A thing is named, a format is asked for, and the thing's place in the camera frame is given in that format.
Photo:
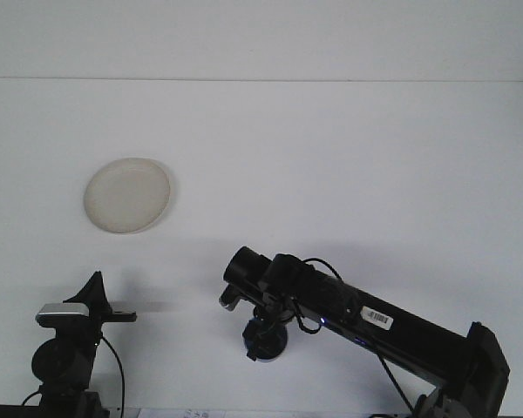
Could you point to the pale round plate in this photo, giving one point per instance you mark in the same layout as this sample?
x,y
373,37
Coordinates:
x,y
126,196

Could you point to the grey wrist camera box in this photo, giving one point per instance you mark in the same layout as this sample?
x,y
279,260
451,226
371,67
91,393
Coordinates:
x,y
63,312
228,301

